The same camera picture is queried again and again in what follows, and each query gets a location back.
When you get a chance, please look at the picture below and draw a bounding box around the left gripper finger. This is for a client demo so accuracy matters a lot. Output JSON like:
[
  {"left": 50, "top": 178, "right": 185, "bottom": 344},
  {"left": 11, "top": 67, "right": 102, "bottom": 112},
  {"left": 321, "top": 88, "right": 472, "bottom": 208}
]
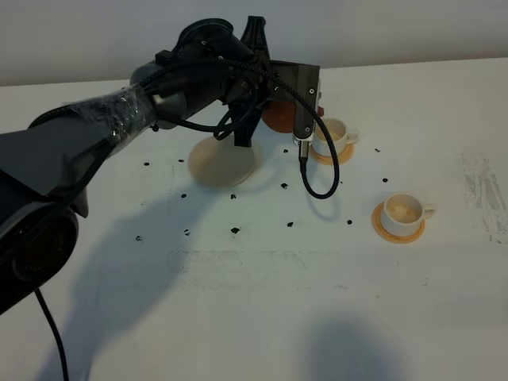
[
  {"left": 241, "top": 16, "right": 270, "bottom": 64},
  {"left": 233, "top": 105, "right": 263, "bottom": 147}
]

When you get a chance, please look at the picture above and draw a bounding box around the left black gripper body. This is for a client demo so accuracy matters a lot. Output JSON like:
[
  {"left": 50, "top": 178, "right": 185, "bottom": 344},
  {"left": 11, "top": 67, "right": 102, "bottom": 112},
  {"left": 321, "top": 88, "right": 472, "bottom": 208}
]
[{"left": 154, "top": 19, "right": 270, "bottom": 131}]

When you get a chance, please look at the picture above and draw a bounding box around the brown clay teapot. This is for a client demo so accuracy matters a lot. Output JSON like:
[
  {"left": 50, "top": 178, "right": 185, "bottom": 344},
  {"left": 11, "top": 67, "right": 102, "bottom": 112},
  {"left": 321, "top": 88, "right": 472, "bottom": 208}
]
[{"left": 262, "top": 102, "right": 314, "bottom": 135}]

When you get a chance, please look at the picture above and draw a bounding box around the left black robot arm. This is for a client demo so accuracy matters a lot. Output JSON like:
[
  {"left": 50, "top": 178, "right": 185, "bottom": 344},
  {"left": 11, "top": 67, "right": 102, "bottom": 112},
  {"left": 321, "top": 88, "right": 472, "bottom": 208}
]
[{"left": 1, "top": 16, "right": 270, "bottom": 310}]

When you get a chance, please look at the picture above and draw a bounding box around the beige teapot saucer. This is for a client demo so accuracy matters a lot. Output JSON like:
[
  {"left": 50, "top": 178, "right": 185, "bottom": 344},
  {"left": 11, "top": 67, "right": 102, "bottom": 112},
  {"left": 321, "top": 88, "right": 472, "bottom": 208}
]
[{"left": 187, "top": 137, "right": 256, "bottom": 188}]

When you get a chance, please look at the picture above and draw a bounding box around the far white teacup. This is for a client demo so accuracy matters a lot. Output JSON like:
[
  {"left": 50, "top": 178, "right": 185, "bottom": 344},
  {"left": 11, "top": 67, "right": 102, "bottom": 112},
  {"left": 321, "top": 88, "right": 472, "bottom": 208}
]
[{"left": 312, "top": 118, "right": 360, "bottom": 156}]

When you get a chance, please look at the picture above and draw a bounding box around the white teacup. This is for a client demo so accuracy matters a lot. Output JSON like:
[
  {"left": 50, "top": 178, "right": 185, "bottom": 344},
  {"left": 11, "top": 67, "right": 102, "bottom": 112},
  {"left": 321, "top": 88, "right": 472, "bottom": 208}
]
[
  {"left": 381, "top": 193, "right": 437, "bottom": 237},
  {"left": 312, "top": 118, "right": 360, "bottom": 156}
]

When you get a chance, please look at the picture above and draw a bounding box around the far orange coaster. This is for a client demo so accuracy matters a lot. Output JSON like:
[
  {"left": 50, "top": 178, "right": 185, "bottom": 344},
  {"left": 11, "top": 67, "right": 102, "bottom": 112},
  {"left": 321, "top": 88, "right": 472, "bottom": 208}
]
[{"left": 310, "top": 144, "right": 355, "bottom": 166}]

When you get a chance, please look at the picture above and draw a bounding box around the orange coaster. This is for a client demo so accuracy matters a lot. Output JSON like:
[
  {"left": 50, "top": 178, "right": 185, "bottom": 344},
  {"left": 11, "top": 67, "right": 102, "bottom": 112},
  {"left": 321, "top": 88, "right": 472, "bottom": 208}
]
[
  {"left": 310, "top": 144, "right": 355, "bottom": 166},
  {"left": 371, "top": 202, "right": 425, "bottom": 244}
]

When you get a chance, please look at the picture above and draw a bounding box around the near orange coaster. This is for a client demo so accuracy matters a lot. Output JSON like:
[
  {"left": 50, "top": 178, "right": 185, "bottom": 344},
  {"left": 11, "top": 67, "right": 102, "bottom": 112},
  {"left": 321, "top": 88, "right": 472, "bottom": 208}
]
[{"left": 371, "top": 202, "right": 425, "bottom": 244}]

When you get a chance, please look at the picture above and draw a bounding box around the near white teacup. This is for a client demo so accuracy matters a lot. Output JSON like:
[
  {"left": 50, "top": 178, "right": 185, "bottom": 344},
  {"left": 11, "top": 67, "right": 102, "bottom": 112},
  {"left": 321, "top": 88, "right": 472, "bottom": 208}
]
[{"left": 381, "top": 193, "right": 437, "bottom": 237}]

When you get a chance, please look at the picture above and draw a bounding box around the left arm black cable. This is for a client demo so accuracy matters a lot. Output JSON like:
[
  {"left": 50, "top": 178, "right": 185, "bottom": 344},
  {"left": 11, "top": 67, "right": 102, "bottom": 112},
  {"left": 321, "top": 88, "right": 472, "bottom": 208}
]
[{"left": 33, "top": 55, "right": 342, "bottom": 381}]

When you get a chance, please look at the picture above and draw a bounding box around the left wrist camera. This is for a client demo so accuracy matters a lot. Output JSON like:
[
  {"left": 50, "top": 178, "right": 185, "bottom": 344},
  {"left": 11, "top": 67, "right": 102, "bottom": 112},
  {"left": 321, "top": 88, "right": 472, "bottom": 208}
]
[{"left": 268, "top": 60, "right": 321, "bottom": 142}]

